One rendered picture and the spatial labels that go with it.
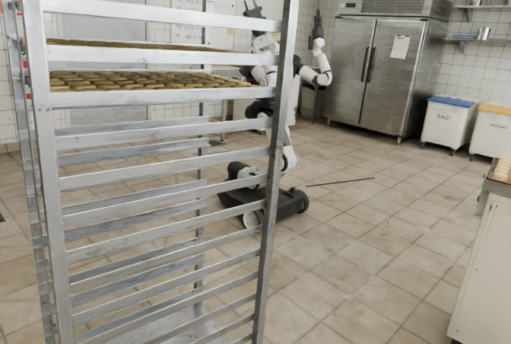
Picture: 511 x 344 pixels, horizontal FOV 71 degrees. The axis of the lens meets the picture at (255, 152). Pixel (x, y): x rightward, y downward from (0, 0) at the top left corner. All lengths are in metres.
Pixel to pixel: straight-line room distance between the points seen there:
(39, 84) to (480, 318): 1.91
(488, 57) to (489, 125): 1.11
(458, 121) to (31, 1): 5.26
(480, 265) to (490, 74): 4.46
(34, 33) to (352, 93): 5.35
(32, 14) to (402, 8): 5.19
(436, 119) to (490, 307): 3.93
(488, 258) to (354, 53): 4.39
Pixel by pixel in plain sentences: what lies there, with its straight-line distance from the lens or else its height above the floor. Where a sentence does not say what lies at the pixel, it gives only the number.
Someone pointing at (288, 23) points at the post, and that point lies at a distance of 1.03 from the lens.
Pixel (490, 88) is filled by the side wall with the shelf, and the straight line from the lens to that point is 6.13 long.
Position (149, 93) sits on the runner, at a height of 1.24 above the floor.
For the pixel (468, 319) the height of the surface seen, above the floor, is 0.23.
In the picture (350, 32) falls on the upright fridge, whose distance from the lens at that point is 5.91.
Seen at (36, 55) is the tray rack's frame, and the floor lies 1.32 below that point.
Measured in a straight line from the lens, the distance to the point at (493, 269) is 1.92.
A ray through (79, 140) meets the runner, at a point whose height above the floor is 1.14.
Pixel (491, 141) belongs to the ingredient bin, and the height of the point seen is 0.33.
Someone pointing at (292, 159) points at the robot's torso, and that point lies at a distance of 2.63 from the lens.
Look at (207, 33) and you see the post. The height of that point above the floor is 1.38.
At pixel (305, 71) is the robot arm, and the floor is 1.15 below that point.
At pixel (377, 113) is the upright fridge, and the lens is 5.68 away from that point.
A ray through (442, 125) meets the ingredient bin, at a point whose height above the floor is 0.40.
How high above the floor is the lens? 1.38
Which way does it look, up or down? 18 degrees down
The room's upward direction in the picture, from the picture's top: 5 degrees clockwise
